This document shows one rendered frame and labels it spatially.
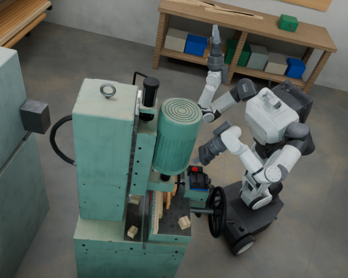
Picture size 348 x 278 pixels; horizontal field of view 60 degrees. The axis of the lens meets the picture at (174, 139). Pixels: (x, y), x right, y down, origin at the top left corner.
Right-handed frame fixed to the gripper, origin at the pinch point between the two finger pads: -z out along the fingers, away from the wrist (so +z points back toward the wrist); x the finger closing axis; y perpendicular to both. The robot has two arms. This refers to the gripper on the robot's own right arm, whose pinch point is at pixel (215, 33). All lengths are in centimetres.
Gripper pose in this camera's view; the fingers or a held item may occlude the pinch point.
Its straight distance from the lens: 162.9
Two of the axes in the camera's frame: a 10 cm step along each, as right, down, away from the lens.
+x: -0.4, 5.8, -8.2
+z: 0.7, 8.2, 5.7
